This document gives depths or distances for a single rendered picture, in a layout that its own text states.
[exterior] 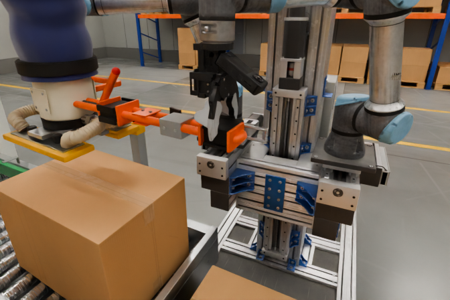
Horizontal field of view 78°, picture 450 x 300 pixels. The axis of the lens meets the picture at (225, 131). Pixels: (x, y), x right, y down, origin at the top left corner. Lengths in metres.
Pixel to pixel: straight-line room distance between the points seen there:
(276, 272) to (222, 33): 1.44
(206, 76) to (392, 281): 1.91
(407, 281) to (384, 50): 1.67
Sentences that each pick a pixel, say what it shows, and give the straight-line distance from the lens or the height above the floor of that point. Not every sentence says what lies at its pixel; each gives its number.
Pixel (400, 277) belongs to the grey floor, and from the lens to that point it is 2.29.
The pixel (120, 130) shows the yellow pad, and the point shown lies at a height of 1.17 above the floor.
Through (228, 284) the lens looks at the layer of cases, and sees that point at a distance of 1.27.
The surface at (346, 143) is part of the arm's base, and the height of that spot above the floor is 1.10.
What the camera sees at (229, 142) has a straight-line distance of 0.61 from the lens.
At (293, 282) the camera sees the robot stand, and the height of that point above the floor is 0.21.
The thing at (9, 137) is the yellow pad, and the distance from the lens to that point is 1.16.
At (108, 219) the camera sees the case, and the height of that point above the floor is 0.95.
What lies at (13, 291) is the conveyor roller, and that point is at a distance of 1.50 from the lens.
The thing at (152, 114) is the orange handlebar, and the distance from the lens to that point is 0.78.
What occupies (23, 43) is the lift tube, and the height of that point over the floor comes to 1.47.
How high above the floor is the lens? 1.53
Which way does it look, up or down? 22 degrees down
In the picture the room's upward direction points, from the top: straight up
